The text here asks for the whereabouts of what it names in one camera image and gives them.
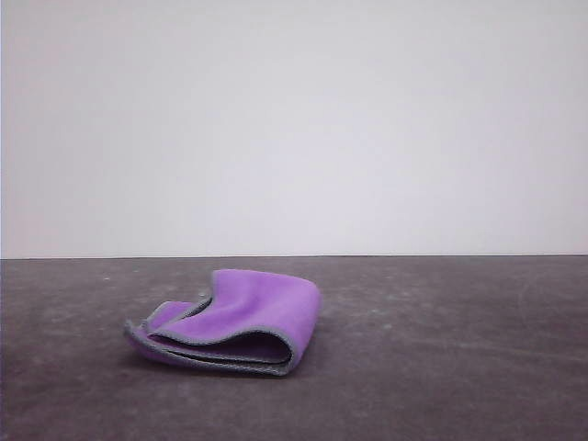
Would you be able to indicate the purple towel with grey hem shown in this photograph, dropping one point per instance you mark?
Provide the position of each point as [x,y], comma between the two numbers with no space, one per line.
[257,312]

